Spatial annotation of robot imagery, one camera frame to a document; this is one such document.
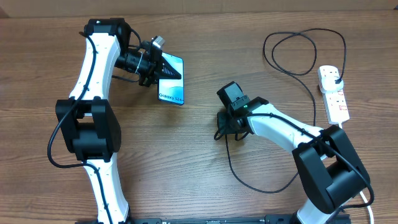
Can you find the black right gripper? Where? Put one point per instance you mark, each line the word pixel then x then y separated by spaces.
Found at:
pixel 225 129

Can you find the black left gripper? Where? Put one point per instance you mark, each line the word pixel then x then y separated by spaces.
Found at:
pixel 159 67

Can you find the blue screen smartphone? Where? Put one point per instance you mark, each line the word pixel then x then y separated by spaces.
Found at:
pixel 172 90

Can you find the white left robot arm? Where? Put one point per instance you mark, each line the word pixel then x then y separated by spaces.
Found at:
pixel 86 119

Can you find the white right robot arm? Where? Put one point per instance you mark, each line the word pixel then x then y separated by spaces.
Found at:
pixel 332 174

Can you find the white charger plug adapter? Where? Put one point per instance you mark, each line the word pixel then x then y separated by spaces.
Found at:
pixel 329 85

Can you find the white power strip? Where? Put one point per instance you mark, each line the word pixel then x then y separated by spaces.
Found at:
pixel 335 102

